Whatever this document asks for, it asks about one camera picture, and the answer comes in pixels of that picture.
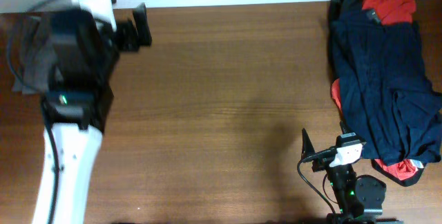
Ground grey shorts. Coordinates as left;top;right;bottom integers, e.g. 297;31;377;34
17;14;57;91

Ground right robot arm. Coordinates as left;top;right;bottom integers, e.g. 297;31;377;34
296;122;401;224

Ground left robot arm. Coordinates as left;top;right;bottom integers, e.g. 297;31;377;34
32;3;152;223

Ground navy blue garment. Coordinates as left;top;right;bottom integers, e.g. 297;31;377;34
329;10;441;165

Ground red and black garment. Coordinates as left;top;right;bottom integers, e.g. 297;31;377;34
327;0;424;187

